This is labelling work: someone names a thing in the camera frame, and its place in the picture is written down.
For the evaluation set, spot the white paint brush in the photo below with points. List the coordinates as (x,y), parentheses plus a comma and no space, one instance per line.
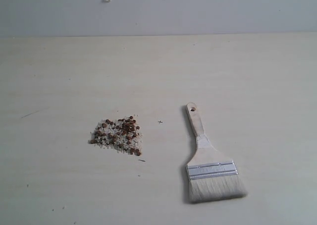
(212,175)

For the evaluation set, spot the pile of grains and pellets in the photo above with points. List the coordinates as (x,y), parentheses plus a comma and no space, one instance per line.
(121,134)

